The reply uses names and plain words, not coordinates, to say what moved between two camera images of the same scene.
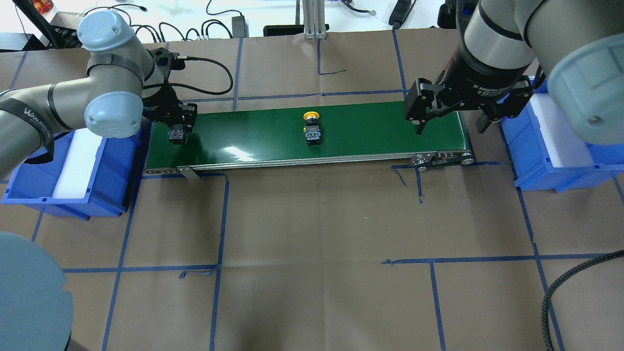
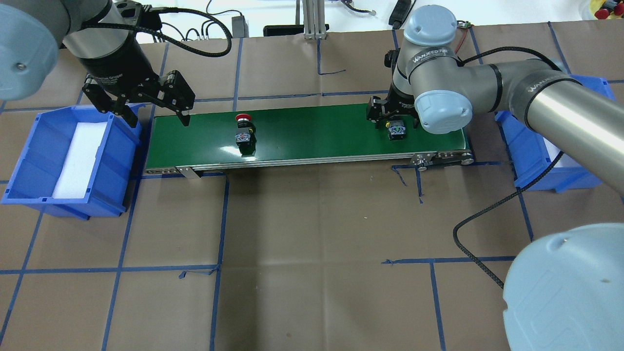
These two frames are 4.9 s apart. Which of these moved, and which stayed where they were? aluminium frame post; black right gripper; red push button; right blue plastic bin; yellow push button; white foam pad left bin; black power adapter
Moved: yellow push button; black right gripper; red push button
Stayed: aluminium frame post; black power adapter; right blue plastic bin; white foam pad left bin
